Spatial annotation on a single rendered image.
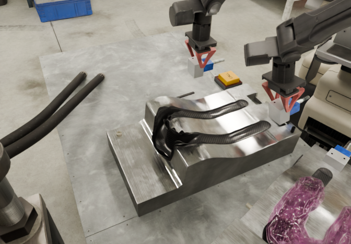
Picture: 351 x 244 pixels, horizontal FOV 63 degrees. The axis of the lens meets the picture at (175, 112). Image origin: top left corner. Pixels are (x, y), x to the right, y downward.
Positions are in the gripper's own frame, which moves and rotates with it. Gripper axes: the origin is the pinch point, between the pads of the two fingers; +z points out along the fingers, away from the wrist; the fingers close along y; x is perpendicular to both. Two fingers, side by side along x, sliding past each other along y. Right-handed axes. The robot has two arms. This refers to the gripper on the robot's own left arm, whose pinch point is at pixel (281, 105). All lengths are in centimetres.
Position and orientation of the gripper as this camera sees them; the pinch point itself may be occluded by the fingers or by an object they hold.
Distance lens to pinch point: 88.5
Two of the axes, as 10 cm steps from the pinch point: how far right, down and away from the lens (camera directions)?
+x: 8.9, -3.9, 2.5
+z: 1.8, 7.9, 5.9
